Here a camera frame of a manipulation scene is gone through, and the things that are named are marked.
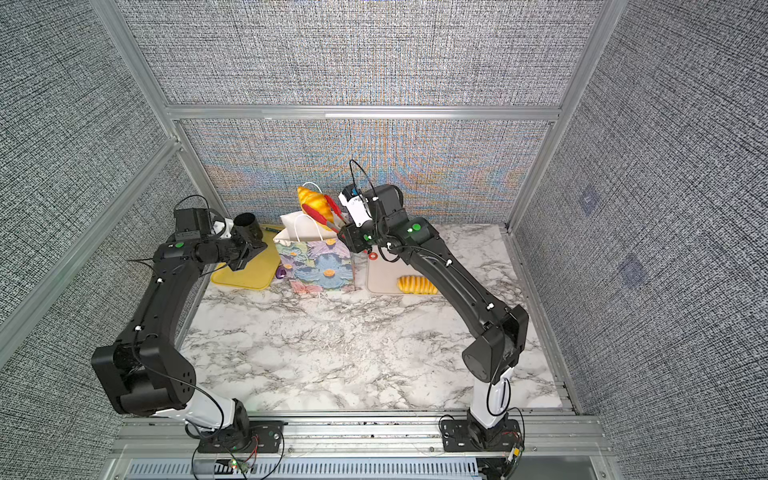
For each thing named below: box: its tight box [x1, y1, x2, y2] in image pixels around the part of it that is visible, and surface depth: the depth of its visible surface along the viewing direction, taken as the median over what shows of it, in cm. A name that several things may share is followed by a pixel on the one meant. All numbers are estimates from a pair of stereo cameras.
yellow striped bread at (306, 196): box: [297, 186, 334, 224], surface depth 81 cm
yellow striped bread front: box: [397, 275, 439, 295], surface depth 100 cm
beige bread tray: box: [367, 245, 420, 294], surface depth 102 cm
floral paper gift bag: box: [273, 211, 355, 293], surface depth 89 cm
